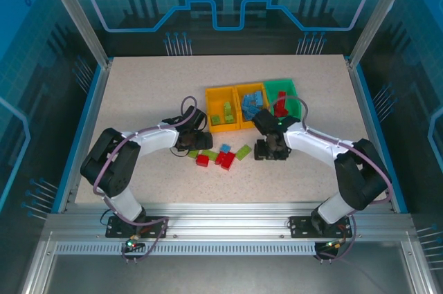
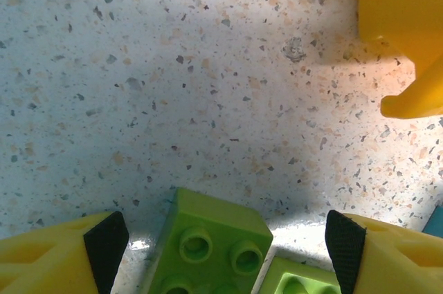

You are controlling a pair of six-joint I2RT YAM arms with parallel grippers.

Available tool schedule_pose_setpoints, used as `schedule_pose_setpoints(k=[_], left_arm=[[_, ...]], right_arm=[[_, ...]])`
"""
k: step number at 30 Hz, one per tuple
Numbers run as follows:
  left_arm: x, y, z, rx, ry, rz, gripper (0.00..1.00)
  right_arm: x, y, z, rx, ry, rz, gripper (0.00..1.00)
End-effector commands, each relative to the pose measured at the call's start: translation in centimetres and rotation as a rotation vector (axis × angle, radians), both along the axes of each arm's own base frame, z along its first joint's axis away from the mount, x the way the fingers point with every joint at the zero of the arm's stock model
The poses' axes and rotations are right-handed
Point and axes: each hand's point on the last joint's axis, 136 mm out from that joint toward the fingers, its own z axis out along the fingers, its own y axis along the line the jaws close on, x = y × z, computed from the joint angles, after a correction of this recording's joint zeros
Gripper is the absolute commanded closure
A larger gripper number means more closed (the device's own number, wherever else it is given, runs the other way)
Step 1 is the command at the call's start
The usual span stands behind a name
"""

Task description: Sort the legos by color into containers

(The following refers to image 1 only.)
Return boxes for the yellow plastic bin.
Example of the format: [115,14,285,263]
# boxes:
[204,86,240,134]
[235,82,269,131]

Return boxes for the green plastic bin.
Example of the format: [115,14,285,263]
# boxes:
[263,78,301,118]

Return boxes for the small led connector board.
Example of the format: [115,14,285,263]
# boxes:
[320,238,347,252]
[125,235,145,252]

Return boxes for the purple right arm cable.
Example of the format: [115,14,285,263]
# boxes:
[271,96,394,264]

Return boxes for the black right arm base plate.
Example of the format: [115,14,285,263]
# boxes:
[289,215,354,239]

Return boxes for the wide aluminium mounting rail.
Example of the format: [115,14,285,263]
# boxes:
[44,203,413,239]

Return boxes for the aluminium side rail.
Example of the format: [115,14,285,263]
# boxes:
[345,58,399,214]
[57,58,114,214]

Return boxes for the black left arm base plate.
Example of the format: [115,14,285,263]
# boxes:
[105,215,170,239]

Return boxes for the slotted grey cable duct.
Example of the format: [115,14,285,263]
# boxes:
[54,242,318,257]

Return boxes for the aluminium frame post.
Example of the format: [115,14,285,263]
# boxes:
[37,0,114,68]
[347,0,417,68]

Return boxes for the aluminium frame beam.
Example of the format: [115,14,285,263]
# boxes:
[401,235,439,294]
[20,231,58,294]

